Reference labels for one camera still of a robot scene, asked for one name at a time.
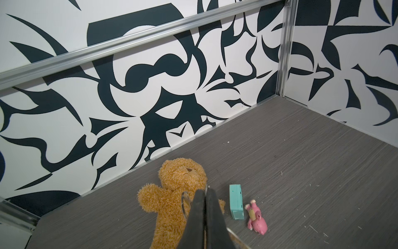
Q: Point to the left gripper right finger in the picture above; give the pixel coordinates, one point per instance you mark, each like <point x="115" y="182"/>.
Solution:
<point x="217" y="236"/>

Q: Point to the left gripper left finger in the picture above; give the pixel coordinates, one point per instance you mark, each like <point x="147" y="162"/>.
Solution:
<point x="194" y="212"/>

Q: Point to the teal toy block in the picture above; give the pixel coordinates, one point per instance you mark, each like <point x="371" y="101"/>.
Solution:
<point x="236" y="202"/>

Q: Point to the pink toy figure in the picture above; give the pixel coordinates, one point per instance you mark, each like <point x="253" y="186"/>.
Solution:
<point x="256" y="222"/>

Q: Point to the brown teddy bear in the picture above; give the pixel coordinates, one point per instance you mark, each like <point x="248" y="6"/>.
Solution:
<point x="176" y="176"/>

